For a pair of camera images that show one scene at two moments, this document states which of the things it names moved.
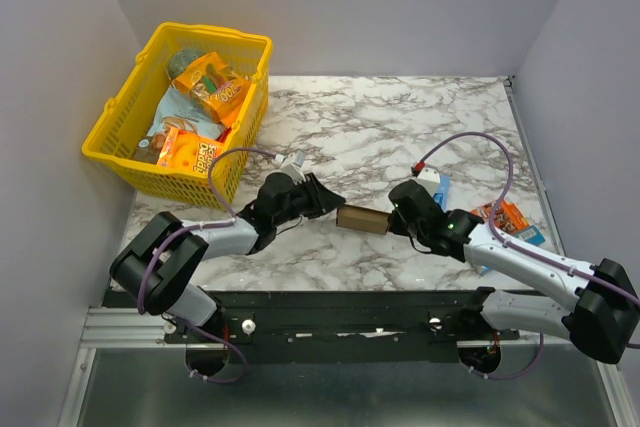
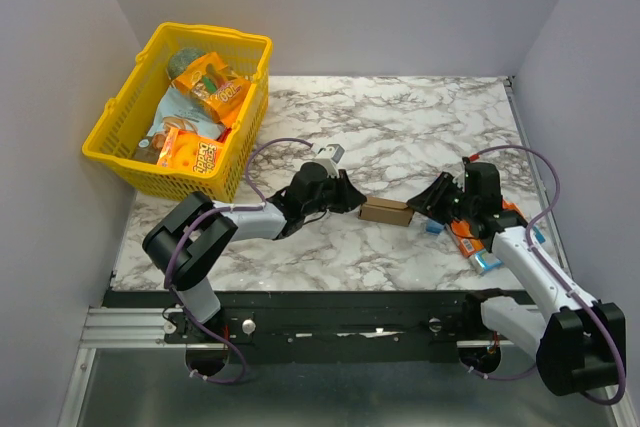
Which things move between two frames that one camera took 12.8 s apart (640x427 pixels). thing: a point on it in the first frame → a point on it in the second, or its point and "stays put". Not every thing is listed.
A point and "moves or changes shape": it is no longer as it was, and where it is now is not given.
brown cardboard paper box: (363, 219) moves or changes shape
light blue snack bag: (181, 111) stays put
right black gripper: (398, 220) → (447, 198)
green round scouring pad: (180, 60) stays put
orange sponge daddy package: (188, 151) stays put
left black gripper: (322, 200) → (348, 198)
